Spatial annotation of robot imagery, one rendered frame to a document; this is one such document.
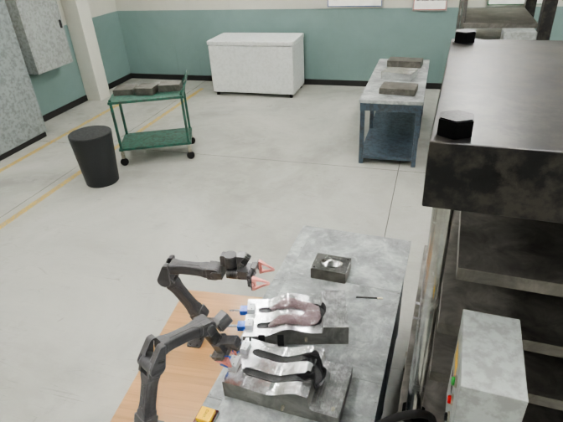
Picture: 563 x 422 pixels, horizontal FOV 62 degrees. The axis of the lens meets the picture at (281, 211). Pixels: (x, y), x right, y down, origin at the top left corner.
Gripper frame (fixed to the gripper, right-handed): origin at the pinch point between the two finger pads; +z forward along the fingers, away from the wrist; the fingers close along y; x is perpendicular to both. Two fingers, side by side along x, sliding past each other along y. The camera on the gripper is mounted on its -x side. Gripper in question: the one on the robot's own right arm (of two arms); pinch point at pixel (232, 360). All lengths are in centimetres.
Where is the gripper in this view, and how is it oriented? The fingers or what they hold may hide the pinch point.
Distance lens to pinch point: 210.5
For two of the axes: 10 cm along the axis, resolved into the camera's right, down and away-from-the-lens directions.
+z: 4.4, 7.7, 4.7
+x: -8.4, 1.6, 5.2
